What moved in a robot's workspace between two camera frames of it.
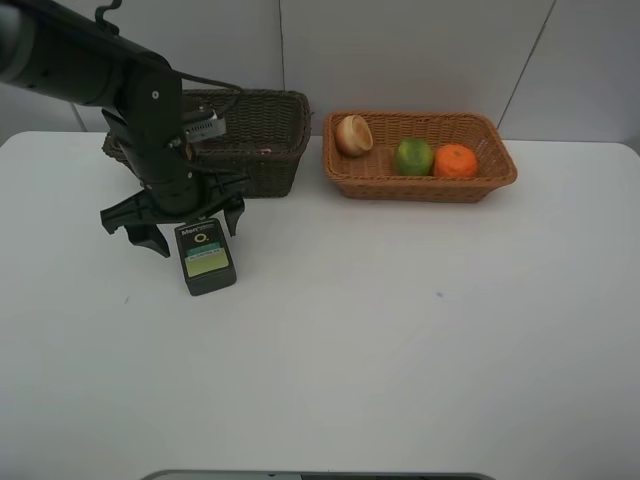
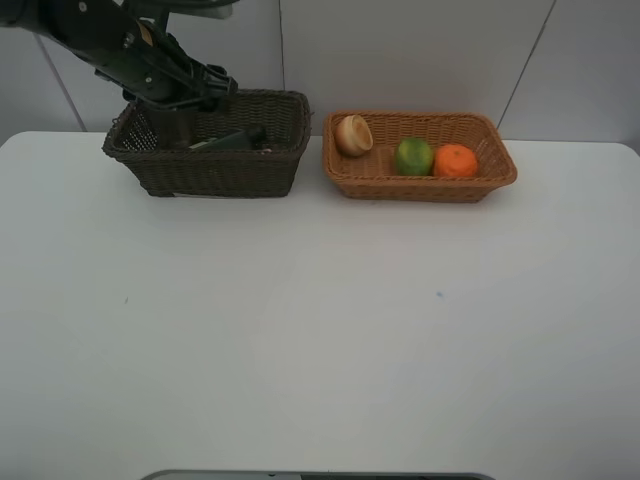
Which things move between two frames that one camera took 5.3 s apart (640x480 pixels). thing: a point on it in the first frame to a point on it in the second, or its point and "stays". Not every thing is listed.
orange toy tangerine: x=455 y=160 stays
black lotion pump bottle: x=207 y=257 to x=246 y=139
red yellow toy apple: x=353 y=136 stays
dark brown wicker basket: x=264 y=136 stays
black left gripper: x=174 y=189 to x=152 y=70
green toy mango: x=414 y=157 stays
